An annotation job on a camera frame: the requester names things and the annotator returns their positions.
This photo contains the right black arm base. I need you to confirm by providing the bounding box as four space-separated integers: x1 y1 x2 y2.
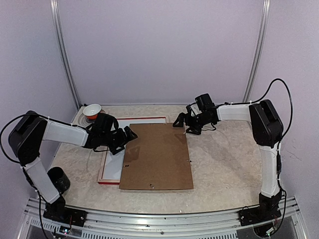
238 191 282 226

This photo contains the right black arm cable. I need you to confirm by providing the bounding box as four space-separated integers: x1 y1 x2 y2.
224 79 293 140

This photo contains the black cylindrical cup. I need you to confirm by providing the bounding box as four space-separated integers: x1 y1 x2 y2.
47 167 71 195

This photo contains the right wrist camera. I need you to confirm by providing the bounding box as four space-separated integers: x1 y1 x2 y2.
186 93 215 117

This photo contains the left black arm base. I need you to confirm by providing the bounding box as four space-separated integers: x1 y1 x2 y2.
43 196 87 227

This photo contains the aluminium front rail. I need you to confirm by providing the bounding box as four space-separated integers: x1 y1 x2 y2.
16 196 307 239

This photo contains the cat and books photo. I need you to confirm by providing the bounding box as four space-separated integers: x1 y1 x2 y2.
103 118 167 180

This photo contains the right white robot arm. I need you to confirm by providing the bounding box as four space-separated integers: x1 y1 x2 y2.
173 100 284 198

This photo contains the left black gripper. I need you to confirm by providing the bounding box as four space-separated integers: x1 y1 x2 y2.
101 126 138 155

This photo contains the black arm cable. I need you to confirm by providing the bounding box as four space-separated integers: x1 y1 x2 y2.
224 79 293 140
0 113 30 164

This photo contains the right aluminium post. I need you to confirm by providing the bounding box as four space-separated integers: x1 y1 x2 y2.
242 0 271 102

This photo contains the left aluminium post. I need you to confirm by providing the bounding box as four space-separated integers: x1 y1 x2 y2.
50 0 82 110

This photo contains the aluminium post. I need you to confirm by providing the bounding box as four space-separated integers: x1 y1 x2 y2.
242 0 271 102
50 0 82 110

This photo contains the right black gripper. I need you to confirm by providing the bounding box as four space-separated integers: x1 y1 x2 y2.
173 112 212 134

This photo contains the orange white bowl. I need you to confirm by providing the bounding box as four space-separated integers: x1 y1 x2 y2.
83 104 102 120

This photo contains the brown cardboard backing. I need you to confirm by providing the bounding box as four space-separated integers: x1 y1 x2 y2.
119 123 194 190

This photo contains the grey round plate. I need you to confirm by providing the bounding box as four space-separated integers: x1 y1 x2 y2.
74 109 95 127

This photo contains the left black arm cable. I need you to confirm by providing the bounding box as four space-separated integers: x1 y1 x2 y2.
0 113 30 164

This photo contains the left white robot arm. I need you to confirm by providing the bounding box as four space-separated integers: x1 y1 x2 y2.
8 111 138 222

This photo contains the wooden red picture frame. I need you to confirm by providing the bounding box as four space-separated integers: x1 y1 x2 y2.
97 115 169 185

